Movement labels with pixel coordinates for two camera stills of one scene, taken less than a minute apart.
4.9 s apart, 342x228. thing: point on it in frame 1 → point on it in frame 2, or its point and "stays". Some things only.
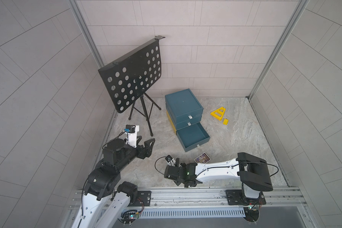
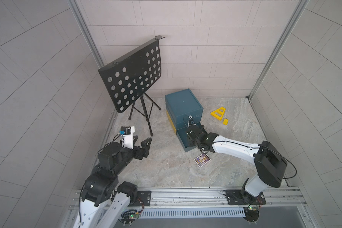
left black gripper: [141, 153] stays
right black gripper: [175, 181] → [188, 139]
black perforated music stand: [127, 79] stays
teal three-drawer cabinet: [185, 112] stays
